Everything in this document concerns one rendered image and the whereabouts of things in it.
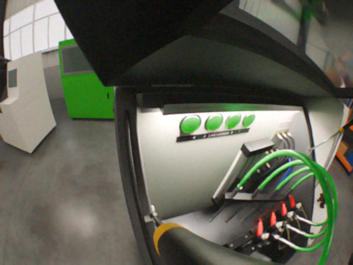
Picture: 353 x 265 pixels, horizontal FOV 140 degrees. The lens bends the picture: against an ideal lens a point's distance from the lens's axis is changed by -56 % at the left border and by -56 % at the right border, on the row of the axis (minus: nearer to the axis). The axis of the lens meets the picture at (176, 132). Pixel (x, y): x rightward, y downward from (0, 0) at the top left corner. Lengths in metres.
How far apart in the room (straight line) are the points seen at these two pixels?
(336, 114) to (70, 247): 2.14
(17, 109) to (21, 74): 0.52
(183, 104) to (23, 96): 2.57
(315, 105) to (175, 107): 0.60
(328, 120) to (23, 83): 3.07
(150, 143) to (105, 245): 1.42
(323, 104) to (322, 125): 0.09
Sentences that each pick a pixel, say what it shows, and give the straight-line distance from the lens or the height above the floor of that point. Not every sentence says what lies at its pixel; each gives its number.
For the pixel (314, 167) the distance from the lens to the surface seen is 0.29.
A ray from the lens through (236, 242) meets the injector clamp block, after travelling 0.65.
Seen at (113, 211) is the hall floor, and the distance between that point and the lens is 1.72.
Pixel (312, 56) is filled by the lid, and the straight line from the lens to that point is 0.22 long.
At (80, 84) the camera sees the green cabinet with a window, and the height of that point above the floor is 0.78.
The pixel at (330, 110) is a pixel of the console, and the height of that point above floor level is 1.49.
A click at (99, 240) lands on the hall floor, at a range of 1.66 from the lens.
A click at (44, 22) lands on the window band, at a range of 4.90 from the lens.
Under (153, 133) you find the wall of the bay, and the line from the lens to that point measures 0.30.
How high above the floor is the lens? 1.54
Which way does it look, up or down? 36 degrees down
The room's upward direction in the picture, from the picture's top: 9 degrees clockwise
